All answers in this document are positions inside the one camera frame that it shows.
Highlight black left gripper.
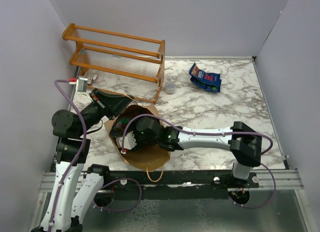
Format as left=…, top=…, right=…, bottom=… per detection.
left=77, top=87, right=135, bottom=137

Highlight brown paper bag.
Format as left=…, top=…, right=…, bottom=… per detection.
left=104, top=103, right=171, bottom=177

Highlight blue red chips bag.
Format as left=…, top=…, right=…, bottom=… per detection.
left=189, top=62, right=222, bottom=87

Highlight blue green chips bag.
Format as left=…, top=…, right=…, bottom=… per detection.
left=190, top=77, right=222, bottom=93

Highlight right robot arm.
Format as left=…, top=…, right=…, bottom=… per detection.
left=133, top=116, right=262, bottom=188

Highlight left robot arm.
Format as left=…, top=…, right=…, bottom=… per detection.
left=33, top=88, right=134, bottom=232

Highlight red white snack packets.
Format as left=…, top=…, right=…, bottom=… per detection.
left=110, top=116, right=131, bottom=139

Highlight white red small card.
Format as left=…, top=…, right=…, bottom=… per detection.
left=84, top=71, right=98, bottom=85

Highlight orange wooden shelf rack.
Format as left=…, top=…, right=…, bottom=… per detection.
left=62, top=23, right=166, bottom=104

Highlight small clear plastic jar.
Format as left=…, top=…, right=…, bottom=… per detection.
left=165, top=80, right=176, bottom=95

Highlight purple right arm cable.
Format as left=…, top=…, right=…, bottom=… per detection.
left=121, top=113, right=277, bottom=210

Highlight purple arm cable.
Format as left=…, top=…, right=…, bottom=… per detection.
left=47, top=78, right=104, bottom=228
left=121, top=113, right=277, bottom=210

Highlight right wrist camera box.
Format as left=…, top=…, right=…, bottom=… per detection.
left=115, top=131, right=137, bottom=154

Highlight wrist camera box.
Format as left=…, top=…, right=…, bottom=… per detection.
left=75, top=76, right=92, bottom=94
left=115, top=131, right=137, bottom=154

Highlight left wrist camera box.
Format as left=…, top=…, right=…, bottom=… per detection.
left=75, top=76, right=92, bottom=94

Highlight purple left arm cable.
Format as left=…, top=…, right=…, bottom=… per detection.
left=47, top=78, right=104, bottom=228

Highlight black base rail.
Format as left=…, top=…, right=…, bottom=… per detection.
left=84, top=164, right=259, bottom=205

